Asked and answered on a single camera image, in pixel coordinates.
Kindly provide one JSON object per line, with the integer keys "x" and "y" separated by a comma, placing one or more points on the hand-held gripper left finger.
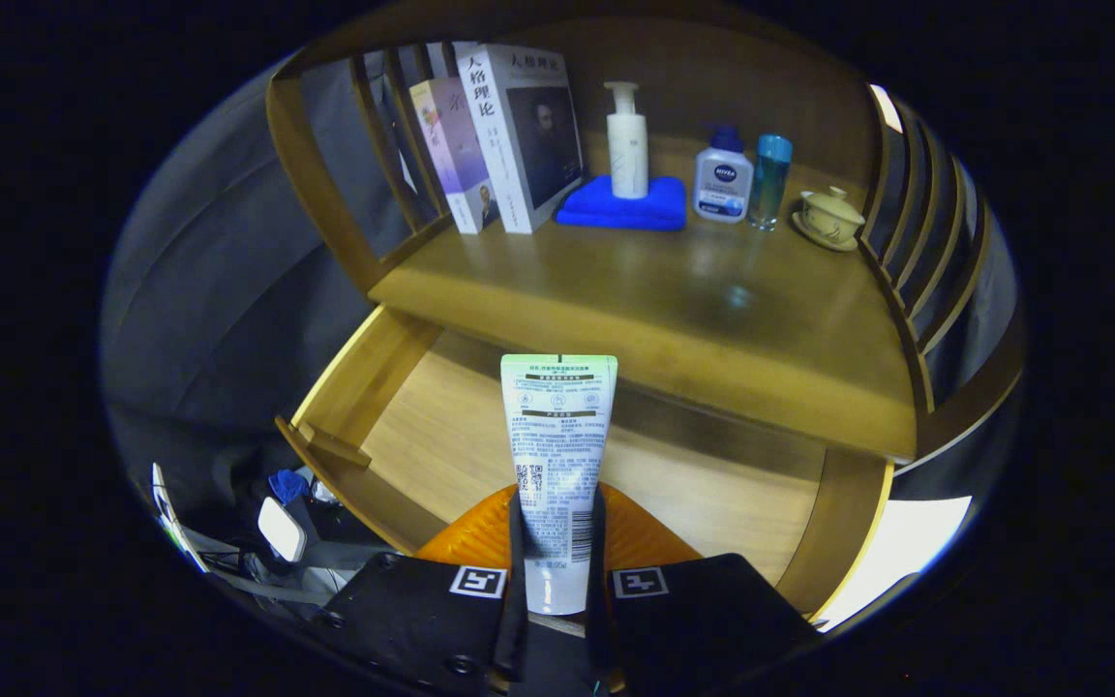
{"x": 517, "y": 542}

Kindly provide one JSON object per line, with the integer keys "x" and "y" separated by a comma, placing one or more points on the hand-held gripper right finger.
{"x": 597, "y": 552}

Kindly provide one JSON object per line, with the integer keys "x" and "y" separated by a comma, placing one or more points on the white squeeze tube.
{"x": 557, "y": 436}

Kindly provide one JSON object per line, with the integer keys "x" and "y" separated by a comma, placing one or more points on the brown wooden drawer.
{"x": 441, "y": 436}

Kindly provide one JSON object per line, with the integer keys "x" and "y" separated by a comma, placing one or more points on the brown wooden countertop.
{"x": 693, "y": 310}

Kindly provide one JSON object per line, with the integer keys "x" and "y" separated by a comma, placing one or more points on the brown wooden cabinet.
{"x": 712, "y": 87}

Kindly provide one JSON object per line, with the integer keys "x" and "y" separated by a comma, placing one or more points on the white rounded device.
{"x": 282, "y": 530}

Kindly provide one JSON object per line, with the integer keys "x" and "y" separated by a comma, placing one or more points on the blue crumpled cloth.
{"x": 286, "y": 484}

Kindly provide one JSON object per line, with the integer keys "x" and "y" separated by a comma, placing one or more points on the white flat board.
{"x": 906, "y": 552}

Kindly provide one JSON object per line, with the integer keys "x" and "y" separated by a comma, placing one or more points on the blue folded cloth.
{"x": 616, "y": 213}

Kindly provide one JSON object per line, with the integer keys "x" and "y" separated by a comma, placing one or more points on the beige saucer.
{"x": 814, "y": 235}

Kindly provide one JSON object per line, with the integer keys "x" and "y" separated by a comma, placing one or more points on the white bottle with blue cap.
{"x": 722, "y": 184}

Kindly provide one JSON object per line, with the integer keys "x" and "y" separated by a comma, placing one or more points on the purple book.
{"x": 456, "y": 155}

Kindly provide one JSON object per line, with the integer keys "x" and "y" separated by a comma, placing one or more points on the white pump bottle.
{"x": 628, "y": 155}

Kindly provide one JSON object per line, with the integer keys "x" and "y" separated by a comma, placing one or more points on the teal slim bottle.
{"x": 768, "y": 184}

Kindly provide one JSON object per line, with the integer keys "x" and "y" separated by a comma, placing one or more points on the white thick book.
{"x": 528, "y": 136}

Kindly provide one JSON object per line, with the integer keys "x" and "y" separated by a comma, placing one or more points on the beige lidded teacup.
{"x": 833, "y": 218}

